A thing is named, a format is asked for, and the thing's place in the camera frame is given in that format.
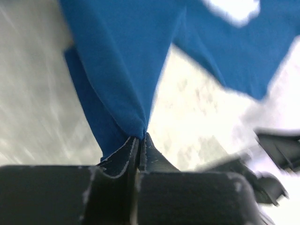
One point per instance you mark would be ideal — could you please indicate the blue printed t-shirt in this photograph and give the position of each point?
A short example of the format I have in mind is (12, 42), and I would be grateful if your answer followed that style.
(121, 45)

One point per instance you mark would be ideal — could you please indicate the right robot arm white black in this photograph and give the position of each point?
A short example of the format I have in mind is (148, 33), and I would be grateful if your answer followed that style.
(269, 158)

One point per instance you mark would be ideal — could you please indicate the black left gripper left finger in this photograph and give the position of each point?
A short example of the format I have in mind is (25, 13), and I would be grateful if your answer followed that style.
(70, 195)

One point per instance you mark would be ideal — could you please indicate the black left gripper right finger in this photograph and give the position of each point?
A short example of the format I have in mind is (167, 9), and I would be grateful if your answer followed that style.
(167, 196)

